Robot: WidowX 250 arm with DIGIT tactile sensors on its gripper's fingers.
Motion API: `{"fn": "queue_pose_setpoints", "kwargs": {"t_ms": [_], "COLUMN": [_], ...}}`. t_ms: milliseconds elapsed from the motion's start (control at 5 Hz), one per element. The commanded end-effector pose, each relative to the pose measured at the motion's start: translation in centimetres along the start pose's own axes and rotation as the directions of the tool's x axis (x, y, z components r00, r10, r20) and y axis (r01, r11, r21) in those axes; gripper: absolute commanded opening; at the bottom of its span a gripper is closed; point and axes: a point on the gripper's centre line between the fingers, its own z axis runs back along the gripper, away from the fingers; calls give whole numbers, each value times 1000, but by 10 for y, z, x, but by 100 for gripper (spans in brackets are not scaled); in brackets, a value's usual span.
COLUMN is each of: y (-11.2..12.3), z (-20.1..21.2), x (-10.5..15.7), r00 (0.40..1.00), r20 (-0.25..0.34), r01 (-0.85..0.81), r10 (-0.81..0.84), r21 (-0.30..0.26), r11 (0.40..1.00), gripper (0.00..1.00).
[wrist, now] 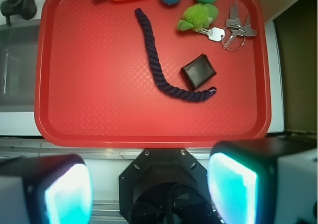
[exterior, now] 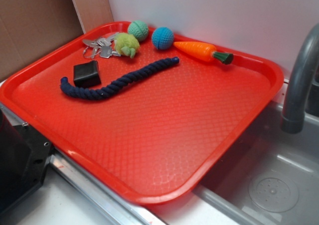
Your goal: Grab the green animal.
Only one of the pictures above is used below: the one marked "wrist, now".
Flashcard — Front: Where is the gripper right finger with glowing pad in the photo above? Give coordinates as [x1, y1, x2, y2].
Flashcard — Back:
[207, 137, 318, 224]

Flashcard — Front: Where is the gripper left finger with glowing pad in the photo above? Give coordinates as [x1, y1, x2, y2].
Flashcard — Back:
[0, 154, 93, 224]

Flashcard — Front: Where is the green fuzzy toy animal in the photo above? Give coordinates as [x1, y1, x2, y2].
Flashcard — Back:
[177, 3, 219, 31]

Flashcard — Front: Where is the black leather wallet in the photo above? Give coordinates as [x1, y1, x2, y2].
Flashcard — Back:
[180, 54, 217, 90]

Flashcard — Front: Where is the red plastic tray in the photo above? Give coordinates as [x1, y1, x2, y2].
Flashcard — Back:
[35, 0, 271, 148]

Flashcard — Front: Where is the silver key bunch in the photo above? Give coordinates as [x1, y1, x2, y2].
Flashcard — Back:
[197, 2, 257, 52]

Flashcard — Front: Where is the grey toy sink basin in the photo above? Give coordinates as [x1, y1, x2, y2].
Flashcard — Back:
[0, 20, 40, 112]

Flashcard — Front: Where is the brown cardboard panel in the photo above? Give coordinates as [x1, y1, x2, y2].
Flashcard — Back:
[274, 0, 318, 134]

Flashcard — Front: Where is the grey toy faucet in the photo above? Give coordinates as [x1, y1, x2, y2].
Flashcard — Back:
[0, 0, 37, 26]

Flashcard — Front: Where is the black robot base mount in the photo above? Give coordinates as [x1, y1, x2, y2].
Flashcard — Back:
[118, 149, 221, 224]

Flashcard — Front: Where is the dark blue rope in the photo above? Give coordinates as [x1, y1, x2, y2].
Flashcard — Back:
[134, 7, 218, 103]

